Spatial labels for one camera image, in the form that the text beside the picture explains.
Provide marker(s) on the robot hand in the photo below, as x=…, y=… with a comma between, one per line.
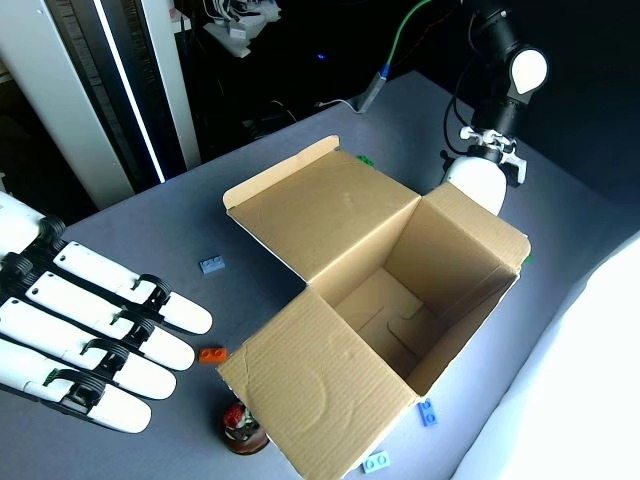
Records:
x=477, y=180
x=100, y=320

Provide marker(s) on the chocolate toy cake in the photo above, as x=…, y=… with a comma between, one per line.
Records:
x=245, y=435

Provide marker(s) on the brown cardboard box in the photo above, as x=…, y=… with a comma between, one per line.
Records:
x=320, y=395

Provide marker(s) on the grey table cloth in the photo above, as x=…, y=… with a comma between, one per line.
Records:
x=150, y=240

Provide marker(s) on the small orange toy brick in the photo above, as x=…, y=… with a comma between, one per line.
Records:
x=212, y=355

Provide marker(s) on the white backdrop sheet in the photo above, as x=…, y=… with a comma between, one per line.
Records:
x=575, y=375

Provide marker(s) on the white cabinet with light strip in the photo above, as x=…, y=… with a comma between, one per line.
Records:
x=45, y=100

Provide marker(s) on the white plastic parts pile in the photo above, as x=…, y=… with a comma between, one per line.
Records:
x=235, y=40

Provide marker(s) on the light blue toy brick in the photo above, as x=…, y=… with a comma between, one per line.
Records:
x=376, y=462

